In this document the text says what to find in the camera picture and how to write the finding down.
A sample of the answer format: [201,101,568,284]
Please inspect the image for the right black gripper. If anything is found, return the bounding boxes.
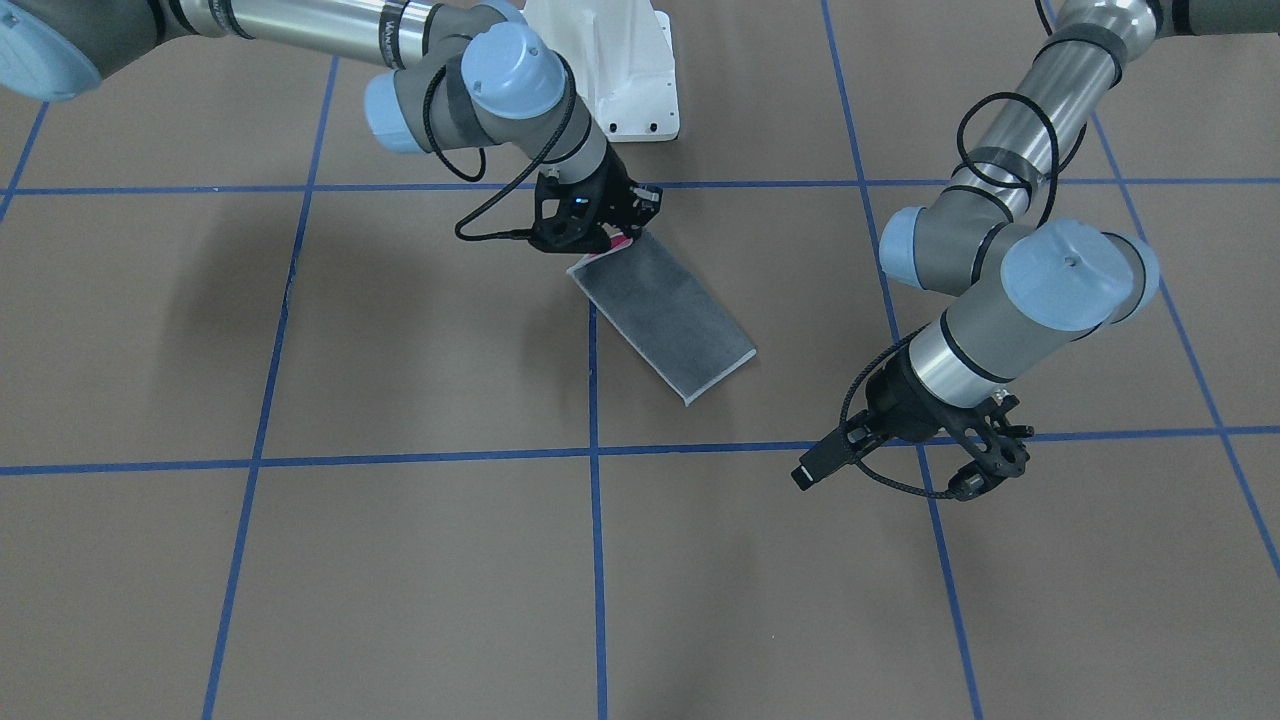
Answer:
[598,155,663,251]

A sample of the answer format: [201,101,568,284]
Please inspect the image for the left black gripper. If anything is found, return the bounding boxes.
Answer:
[791,365,961,491]

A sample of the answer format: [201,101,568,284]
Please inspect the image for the pink and grey towel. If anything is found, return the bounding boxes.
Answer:
[566,232,756,405]

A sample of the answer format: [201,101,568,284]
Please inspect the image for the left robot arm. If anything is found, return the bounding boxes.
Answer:
[791,1,1277,501]

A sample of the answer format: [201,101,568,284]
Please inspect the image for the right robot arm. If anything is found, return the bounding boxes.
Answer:
[1,1,662,254]

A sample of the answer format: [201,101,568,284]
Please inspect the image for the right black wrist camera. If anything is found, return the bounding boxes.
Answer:
[527,168,611,254]

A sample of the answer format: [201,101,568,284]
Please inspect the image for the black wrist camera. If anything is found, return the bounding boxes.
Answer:
[941,391,1036,501]
[527,168,611,254]

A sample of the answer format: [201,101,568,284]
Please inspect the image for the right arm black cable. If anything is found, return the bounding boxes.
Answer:
[422,55,581,243]

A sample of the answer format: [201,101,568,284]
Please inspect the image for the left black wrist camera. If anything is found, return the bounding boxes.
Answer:
[941,391,1036,501]

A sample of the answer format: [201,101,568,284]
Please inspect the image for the white central pedestal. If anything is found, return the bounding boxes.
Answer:
[524,1,681,143]

